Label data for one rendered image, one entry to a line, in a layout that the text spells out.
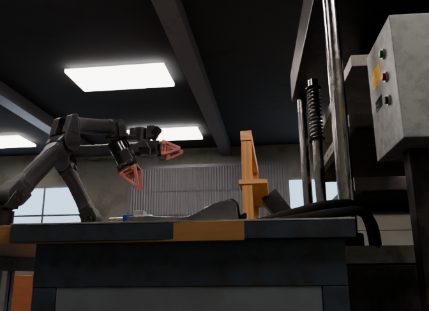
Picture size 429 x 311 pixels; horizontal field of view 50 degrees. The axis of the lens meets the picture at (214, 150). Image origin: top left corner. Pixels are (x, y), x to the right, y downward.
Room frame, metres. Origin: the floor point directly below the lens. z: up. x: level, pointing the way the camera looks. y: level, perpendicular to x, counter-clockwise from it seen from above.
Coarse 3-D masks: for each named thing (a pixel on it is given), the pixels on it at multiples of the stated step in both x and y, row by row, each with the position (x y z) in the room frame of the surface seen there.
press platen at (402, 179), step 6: (354, 180) 1.68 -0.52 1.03; (360, 180) 1.67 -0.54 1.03; (366, 180) 1.67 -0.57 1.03; (372, 180) 1.67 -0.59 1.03; (378, 180) 1.67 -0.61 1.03; (384, 180) 1.67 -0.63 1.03; (390, 180) 1.66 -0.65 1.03; (396, 180) 1.66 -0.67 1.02; (402, 180) 1.66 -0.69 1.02; (354, 186) 1.68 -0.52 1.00; (360, 186) 1.67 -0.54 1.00; (366, 186) 1.67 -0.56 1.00; (372, 186) 1.67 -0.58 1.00; (378, 186) 1.67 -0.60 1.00; (384, 186) 1.67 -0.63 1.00; (390, 186) 1.66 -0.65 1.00; (396, 186) 1.66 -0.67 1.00; (402, 186) 1.66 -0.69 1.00; (354, 192) 1.72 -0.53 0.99; (360, 192) 1.72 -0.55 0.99; (336, 198) 2.06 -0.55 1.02
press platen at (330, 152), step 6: (354, 114) 1.67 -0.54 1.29; (360, 114) 1.67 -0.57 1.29; (366, 114) 1.67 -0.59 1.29; (348, 120) 1.68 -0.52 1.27; (354, 120) 1.67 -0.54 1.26; (360, 120) 1.67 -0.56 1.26; (366, 120) 1.67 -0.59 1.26; (372, 120) 1.67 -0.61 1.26; (354, 126) 1.68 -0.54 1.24; (360, 126) 1.68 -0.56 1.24; (366, 126) 1.68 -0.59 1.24; (372, 126) 1.68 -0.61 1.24; (330, 150) 2.13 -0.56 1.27; (324, 156) 2.31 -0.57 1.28; (330, 156) 2.15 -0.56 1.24; (324, 162) 2.32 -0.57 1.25; (330, 162) 2.27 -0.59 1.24; (324, 168) 2.40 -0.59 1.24
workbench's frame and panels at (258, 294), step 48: (48, 240) 0.95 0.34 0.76; (96, 240) 0.94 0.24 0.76; (288, 240) 0.92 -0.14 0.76; (336, 240) 0.92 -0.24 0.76; (48, 288) 0.97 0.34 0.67; (96, 288) 0.96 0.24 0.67; (144, 288) 0.95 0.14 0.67; (192, 288) 0.94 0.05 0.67; (240, 288) 0.93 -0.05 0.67; (288, 288) 0.93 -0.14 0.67; (336, 288) 0.92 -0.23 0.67
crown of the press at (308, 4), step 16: (304, 0) 1.96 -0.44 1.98; (320, 0) 1.69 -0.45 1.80; (352, 0) 1.70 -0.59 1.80; (368, 0) 1.70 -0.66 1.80; (384, 0) 1.70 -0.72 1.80; (400, 0) 1.70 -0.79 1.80; (416, 0) 1.70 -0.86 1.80; (304, 16) 2.00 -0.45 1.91; (320, 16) 1.82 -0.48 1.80; (352, 16) 1.82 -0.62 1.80; (368, 16) 1.82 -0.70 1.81; (384, 16) 1.82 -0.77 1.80; (304, 32) 2.03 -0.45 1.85; (320, 32) 1.96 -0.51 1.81; (352, 32) 1.96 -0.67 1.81; (368, 32) 1.96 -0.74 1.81; (304, 48) 2.12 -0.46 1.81; (320, 48) 2.12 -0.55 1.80; (352, 48) 2.12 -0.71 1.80; (368, 48) 2.12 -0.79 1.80; (304, 64) 2.31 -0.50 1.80; (320, 64) 2.31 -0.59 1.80; (304, 80) 2.53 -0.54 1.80; (320, 80) 2.53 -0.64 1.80
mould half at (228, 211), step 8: (208, 208) 1.55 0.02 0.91; (216, 208) 1.54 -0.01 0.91; (224, 208) 1.54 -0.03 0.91; (232, 208) 1.54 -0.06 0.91; (128, 216) 1.57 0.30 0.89; (136, 216) 1.57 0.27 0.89; (144, 216) 1.56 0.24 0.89; (152, 216) 1.56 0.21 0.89; (160, 216) 1.56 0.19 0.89; (192, 216) 1.55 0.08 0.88; (200, 216) 1.55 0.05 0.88; (208, 216) 1.55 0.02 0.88; (216, 216) 1.54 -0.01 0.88; (224, 216) 1.54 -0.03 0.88; (232, 216) 1.54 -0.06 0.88
